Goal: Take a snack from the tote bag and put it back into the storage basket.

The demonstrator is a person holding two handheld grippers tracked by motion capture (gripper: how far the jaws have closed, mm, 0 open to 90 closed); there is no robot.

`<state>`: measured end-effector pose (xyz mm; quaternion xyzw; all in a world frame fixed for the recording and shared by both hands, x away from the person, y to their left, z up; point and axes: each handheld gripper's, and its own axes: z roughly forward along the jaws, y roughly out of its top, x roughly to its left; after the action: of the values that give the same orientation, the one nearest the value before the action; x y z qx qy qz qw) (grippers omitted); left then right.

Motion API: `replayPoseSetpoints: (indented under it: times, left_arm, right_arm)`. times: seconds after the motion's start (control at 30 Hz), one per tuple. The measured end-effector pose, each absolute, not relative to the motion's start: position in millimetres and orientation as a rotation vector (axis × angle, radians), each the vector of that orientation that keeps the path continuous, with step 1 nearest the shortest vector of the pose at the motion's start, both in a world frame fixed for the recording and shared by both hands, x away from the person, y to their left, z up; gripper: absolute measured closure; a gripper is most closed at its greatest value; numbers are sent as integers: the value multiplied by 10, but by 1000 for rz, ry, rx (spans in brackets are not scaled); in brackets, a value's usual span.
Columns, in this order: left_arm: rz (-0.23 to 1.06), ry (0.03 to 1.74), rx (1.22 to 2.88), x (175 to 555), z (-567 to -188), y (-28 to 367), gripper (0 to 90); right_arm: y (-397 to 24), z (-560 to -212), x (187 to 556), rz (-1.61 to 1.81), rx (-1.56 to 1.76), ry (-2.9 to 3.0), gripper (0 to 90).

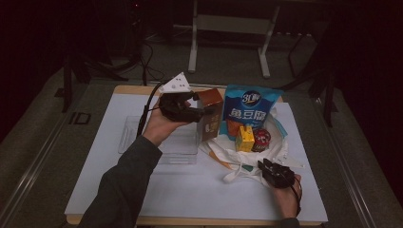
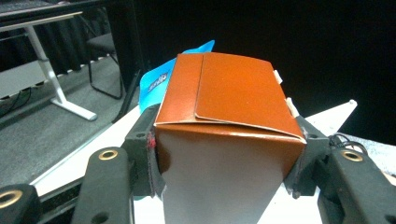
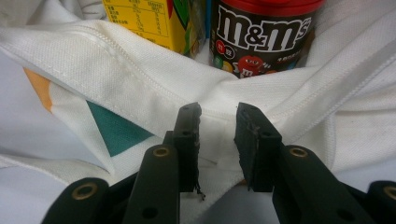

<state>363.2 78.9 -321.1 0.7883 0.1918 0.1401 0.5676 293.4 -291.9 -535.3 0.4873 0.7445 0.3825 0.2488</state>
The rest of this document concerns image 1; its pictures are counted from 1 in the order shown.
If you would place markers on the person's right hand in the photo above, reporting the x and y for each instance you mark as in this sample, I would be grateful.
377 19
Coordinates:
286 199

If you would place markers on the black metal stand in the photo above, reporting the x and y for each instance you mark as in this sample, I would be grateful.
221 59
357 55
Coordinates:
68 85
329 95

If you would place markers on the person's left hand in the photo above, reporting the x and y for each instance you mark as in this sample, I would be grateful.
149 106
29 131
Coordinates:
158 126

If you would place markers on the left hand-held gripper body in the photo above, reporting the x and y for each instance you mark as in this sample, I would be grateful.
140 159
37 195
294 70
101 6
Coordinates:
176 106

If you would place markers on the white tote bag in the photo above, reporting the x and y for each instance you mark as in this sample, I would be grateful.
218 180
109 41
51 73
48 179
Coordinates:
221 155

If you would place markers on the red round packet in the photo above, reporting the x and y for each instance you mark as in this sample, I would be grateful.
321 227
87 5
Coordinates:
261 141

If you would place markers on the clear plastic container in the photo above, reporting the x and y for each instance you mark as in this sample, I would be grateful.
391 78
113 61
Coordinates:
180 148

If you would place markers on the yellow drink carton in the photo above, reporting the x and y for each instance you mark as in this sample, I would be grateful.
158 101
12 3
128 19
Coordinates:
244 139

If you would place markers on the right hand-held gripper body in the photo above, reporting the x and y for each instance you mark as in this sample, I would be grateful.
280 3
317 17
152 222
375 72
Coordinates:
280 175

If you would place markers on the blue snack bag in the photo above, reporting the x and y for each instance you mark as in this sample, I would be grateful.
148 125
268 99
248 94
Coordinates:
250 104

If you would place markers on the brown carton box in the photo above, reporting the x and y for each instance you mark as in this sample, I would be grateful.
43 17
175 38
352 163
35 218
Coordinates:
210 110

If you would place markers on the white metal desk frame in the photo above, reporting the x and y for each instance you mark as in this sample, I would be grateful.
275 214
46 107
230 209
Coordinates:
233 24

